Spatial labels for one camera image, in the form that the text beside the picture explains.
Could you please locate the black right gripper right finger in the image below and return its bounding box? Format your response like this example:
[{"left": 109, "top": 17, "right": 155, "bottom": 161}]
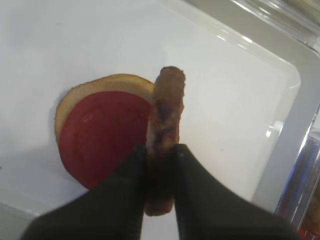
[{"left": 173, "top": 144, "right": 299, "bottom": 240}]

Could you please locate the red tomato slice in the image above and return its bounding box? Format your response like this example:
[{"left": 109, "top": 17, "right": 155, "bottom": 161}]
[{"left": 58, "top": 91, "right": 151, "bottom": 189}]

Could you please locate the white paper liner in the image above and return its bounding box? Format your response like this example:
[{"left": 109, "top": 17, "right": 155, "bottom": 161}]
[{"left": 0, "top": 0, "right": 302, "bottom": 218}]

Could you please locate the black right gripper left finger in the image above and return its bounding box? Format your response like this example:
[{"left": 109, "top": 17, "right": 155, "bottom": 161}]
[{"left": 21, "top": 145, "right": 146, "bottom": 240}]

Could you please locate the bottom bun half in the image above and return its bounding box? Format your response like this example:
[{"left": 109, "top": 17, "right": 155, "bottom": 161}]
[{"left": 54, "top": 74, "right": 154, "bottom": 149}]

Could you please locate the brown meat patty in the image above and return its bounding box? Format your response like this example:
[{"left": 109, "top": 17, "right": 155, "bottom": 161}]
[{"left": 144, "top": 66, "right": 186, "bottom": 217}]

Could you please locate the clear meat container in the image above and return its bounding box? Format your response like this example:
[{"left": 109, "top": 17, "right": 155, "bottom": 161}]
[{"left": 237, "top": 0, "right": 320, "bottom": 240}]

